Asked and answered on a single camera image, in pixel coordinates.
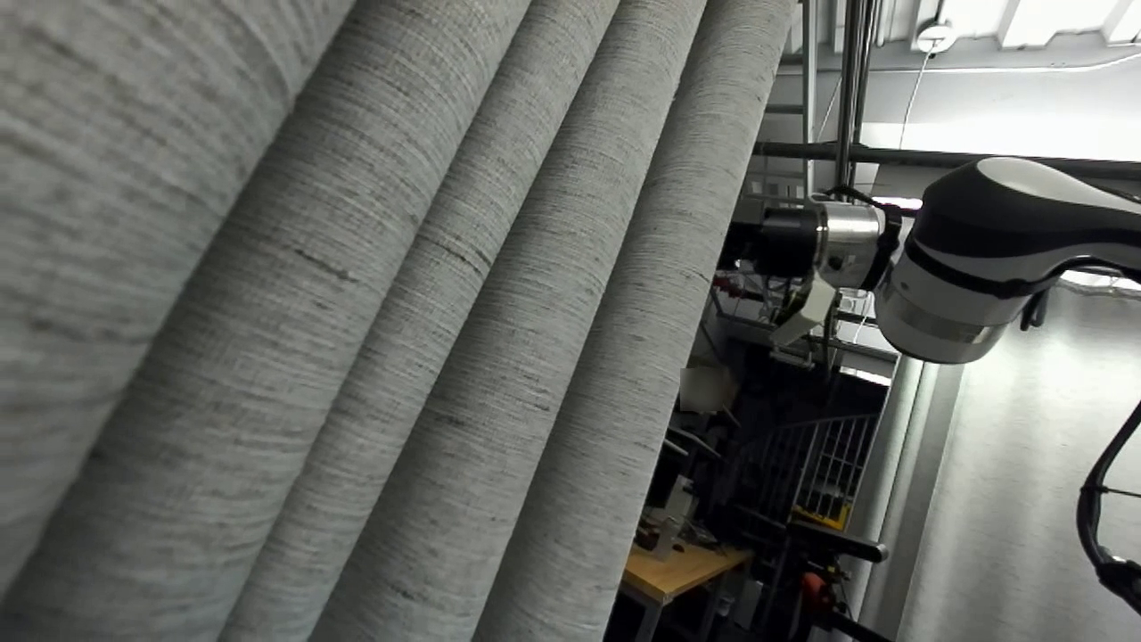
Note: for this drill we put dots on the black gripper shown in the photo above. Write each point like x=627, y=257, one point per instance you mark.
x=780, y=245

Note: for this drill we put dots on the grey fabric curtain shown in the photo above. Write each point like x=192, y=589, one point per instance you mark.
x=350, y=318

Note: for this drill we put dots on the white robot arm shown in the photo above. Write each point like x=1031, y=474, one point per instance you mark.
x=949, y=277

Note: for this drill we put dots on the black overhead pipe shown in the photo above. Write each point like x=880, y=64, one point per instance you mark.
x=938, y=158

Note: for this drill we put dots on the yellow black safety gate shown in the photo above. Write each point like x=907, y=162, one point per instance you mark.
x=813, y=469

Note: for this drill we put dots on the wooden workbench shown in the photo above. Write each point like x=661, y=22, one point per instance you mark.
x=661, y=580

